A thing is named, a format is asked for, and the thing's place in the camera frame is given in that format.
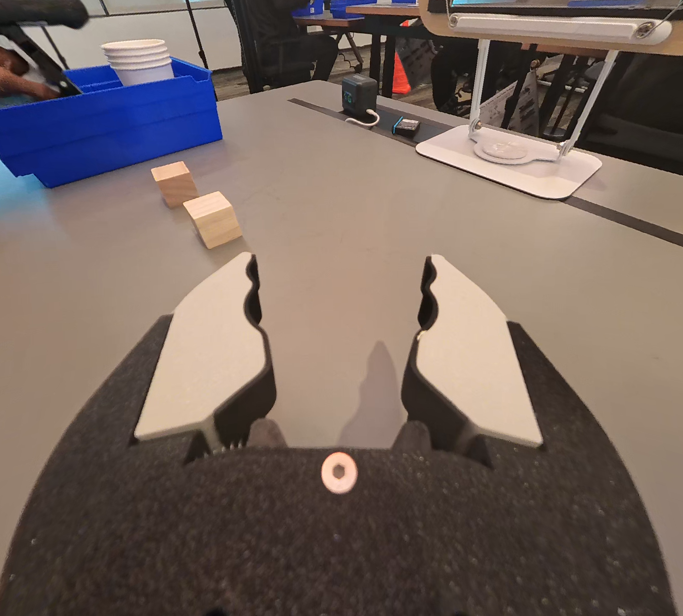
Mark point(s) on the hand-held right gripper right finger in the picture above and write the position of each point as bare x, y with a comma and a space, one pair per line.
469, 365

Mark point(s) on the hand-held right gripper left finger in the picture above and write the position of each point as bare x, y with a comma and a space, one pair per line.
208, 360

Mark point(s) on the wooden cube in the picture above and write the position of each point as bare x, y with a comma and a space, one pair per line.
176, 187
216, 224

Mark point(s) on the person's left hand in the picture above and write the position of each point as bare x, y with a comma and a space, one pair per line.
26, 88

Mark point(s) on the white document stand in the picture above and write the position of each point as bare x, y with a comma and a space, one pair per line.
560, 173

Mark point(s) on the small black battery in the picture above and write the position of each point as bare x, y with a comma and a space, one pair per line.
406, 126

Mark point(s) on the printed white bag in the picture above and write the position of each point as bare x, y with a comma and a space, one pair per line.
512, 104

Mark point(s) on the black charger box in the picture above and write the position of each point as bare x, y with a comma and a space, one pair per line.
358, 93

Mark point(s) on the orange traffic cone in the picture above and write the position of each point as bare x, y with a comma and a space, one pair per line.
401, 77

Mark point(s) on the wooden table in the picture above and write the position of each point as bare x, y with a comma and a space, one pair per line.
384, 11

